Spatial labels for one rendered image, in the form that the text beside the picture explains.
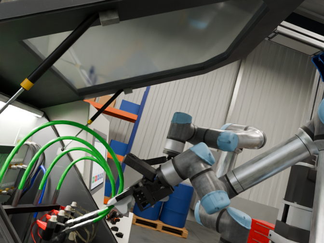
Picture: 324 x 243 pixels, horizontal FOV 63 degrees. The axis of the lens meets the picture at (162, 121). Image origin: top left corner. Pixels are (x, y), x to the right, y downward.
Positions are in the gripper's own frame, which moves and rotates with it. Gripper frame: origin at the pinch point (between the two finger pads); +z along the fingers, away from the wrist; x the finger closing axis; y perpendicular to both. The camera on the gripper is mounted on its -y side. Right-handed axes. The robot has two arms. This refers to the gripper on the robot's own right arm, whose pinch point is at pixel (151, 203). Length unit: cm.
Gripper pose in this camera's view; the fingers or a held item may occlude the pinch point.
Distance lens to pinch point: 100.5
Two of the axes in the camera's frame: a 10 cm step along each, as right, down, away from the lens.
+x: -0.7, 1.2, 9.9
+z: -2.9, 9.5, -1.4
